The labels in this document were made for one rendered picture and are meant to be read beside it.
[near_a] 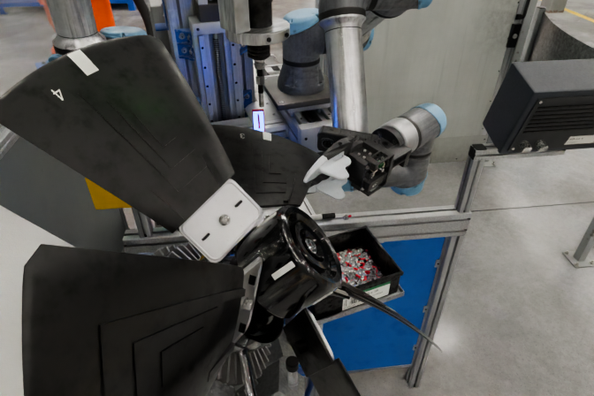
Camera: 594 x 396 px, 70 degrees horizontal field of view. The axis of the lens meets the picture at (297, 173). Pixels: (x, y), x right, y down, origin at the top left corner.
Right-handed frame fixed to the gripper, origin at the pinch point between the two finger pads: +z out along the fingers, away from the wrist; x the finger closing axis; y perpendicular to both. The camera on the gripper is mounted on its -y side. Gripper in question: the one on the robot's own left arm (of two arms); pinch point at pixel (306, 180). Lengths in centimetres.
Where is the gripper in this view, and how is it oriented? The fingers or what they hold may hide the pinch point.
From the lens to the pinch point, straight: 71.5
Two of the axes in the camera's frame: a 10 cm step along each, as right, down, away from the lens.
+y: 6.8, 5.0, -5.3
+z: -7.3, 4.0, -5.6
